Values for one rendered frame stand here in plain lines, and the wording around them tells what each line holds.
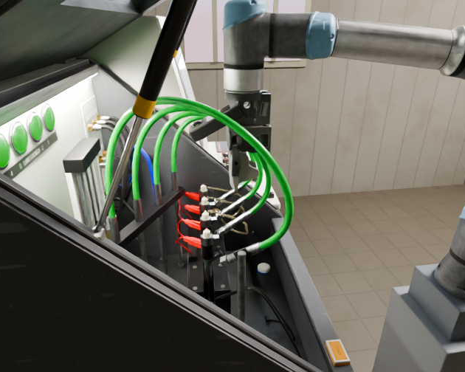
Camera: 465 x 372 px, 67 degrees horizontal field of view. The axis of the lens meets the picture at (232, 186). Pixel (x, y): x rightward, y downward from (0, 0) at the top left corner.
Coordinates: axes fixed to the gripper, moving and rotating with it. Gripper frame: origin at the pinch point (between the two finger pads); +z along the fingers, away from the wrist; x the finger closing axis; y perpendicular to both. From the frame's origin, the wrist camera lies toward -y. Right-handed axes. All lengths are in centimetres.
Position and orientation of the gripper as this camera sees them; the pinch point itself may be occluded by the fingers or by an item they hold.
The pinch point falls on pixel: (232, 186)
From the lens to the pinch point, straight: 75.7
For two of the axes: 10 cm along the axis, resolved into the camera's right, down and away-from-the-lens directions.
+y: 9.9, -0.4, 0.9
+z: 0.0, 9.0, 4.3
